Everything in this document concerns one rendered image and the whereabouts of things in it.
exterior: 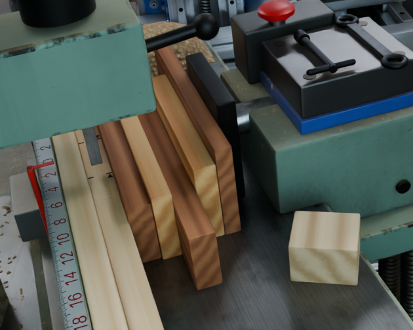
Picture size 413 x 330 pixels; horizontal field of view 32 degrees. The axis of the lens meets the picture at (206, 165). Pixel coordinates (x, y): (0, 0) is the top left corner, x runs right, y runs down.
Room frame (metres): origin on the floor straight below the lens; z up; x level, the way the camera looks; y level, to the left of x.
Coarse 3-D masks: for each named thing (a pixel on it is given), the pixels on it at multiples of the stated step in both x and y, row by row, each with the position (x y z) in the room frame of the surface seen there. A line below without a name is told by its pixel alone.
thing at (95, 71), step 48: (96, 0) 0.49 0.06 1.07; (0, 48) 0.43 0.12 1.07; (48, 48) 0.43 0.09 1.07; (96, 48) 0.44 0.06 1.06; (144, 48) 0.45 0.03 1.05; (0, 96) 0.43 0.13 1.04; (48, 96) 0.43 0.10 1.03; (96, 96) 0.44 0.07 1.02; (144, 96) 0.44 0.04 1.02; (0, 144) 0.42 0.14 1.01
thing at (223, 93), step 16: (192, 64) 0.52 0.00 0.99; (208, 64) 0.52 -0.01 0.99; (192, 80) 0.52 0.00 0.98; (208, 80) 0.49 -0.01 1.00; (208, 96) 0.47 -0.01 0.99; (224, 96) 0.46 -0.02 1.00; (224, 112) 0.45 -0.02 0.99; (240, 112) 0.50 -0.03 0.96; (224, 128) 0.45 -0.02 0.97; (240, 128) 0.49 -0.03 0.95; (240, 160) 0.46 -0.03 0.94; (240, 176) 0.46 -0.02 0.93; (240, 192) 0.46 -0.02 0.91
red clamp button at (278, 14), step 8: (272, 0) 0.56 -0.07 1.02; (280, 0) 0.56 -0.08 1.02; (264, 8) 0.54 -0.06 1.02; (272, 8) 0.54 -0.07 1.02; (280, 8) 0.54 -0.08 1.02; (288, 8) 0.54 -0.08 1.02; (264, 16) 0.54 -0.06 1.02; (272, 16) 0.53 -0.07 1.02; (280, 16) 0.53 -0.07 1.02; (288, 16) 0.53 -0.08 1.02
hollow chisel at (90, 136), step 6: (84, 132) 0.47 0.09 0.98; (90, 132) 0.47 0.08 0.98; (90, 138) 0.47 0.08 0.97; (96, 138) 0.47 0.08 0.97; (90, 144) 0.47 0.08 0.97; (96, 144) 0.47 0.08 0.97; (90, 150) 0.47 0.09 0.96; (96, 150) 0.47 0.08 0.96; (90, 156) 0.47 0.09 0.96; (96, 156) 0.47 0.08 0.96; (90, 162) 0.47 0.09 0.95; (96, 162) 0.47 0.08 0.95; (102, 162) 0.47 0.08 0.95
